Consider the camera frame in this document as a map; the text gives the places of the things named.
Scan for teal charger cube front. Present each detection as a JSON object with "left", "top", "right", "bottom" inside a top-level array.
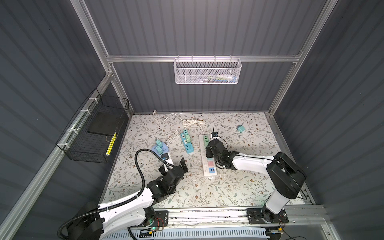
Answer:
[{"left": 156, "top": 146, "right": 164, "bottom": 155}]

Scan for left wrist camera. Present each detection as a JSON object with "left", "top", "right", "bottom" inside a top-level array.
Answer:
[{"left": 161, "top": 153, "right": 174, "bottom": 170}]

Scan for white multicolour power strip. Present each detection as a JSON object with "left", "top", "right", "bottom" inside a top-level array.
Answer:
[{"left": 199, "top": 135, "right": 217, "bottom": 179}]

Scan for white coiled power cable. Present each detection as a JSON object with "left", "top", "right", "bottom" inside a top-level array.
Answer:
[{"left": 166, "top": 118, "right": 208, "bottom": 145}]

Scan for black wire mesh basket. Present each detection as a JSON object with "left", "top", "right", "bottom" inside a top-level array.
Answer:
[{"left": 57, "top": 90, "right": 130, "bottom": 164}]

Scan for items in white basket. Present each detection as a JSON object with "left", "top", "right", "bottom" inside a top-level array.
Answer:
[{"left": 199, "top": 74, "right": 238, "bottom": 84}]

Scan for white wire mesh basket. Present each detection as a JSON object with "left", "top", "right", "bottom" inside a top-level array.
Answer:
[{"left": 173, "top": 57, "right": 242, "bottom": 85}]

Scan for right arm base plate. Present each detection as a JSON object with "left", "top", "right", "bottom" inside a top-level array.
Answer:
[{"left": 246, "top": 207, "right": 289, "bottom": 224}]

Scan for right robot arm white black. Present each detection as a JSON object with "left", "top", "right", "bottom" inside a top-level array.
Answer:
[{"left": 206, "top": 139, "right": 307, "bottom": 223}]

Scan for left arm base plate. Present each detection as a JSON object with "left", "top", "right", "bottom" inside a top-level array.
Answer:
[{"left": 143, "top": 210, "right": 169, "bottom": 228}]

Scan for yellow striped item in basket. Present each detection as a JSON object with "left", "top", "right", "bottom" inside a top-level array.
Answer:
[{"left": 106, "top": 132, "right": 118, "bottom": 156}]

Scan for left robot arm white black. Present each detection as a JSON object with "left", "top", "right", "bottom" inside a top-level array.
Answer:
[{"left": 66, "top": 158, "right": 188, "bottom": 240}]

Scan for light blue square power socket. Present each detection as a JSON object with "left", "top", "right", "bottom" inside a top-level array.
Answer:
[{"left": 151, "top": 144, "right": 169, "bottom": 156}]

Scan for white slotted cable duct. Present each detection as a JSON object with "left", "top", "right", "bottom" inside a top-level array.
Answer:
[{"left": 101, "top": 227, "right": 271, "bottom": 240}]

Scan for black pad in basket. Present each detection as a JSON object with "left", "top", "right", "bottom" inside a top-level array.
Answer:
[{"left": 87, "top": 113, "right": 123, "bottom": 137}]

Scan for long white cable at back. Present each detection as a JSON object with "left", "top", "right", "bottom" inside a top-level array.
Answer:
[{"left": 151, "top": 110, "right": 187, "bottom": 124}]

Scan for teal power strip with USB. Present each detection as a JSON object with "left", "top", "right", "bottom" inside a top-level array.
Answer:
[{"left": 180, "top": 130, "right": 194, "bottom": 154}]

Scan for teal charger cube top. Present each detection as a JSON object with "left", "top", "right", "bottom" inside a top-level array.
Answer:
[{"left": 237, "top": 125, "right": 245, "bottom": 133}]

